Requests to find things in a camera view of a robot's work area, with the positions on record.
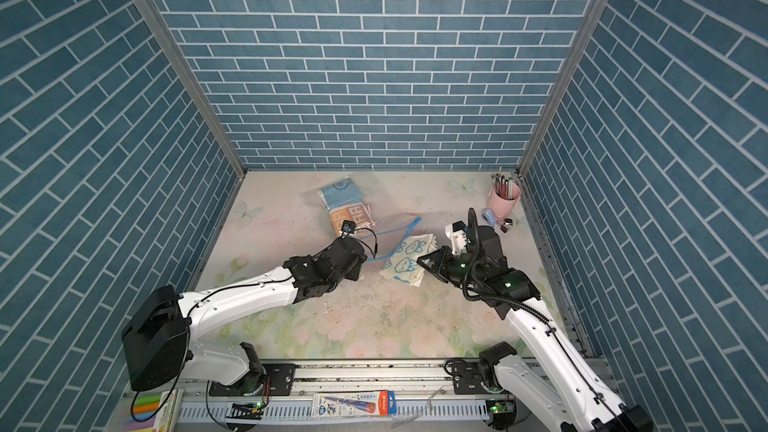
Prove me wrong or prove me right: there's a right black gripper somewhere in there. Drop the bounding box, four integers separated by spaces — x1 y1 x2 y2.
418 245 484 287

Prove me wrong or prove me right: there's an orange white towel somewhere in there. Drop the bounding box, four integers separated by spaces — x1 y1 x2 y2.
329 202 375 235

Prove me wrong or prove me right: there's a pale green bunny towel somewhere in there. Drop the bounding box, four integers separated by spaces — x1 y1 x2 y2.
379 234 437 287

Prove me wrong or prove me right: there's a clear vacuum bag blue zipper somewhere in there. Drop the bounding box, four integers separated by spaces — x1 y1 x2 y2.
303 171 422 263

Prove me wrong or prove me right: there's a light blue towel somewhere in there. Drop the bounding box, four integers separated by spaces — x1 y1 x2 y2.
318 177 363 211

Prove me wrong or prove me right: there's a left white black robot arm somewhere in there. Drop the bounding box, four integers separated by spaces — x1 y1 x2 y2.
122 236 367 395

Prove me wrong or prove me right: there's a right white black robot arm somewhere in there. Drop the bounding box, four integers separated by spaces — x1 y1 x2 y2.
417 209 655 431

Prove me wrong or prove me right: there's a small metal binder clip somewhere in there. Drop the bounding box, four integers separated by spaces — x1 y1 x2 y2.
500 218 514 233

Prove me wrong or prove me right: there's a small blue white eraser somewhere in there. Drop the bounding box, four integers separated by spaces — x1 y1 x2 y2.
482 209 498 227

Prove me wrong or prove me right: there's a pink pen cup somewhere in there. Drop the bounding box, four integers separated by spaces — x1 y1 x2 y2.
486 172 522 224

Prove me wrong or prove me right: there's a red blue packaged item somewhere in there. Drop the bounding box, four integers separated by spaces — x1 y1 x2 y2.
310 390 398 418

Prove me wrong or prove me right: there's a colourful marker set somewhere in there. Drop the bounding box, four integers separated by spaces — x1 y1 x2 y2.
121 390 183 432

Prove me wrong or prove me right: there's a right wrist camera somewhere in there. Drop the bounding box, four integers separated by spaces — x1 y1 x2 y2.
445 221 468 256

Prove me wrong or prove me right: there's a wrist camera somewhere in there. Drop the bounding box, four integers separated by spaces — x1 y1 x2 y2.
339 220 357 237
445 221 468 256

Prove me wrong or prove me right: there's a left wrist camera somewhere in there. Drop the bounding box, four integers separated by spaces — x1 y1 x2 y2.
339 220 357 237

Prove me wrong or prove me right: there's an aluminium mounting rail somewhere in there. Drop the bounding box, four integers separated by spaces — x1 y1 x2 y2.
119 357 619 427

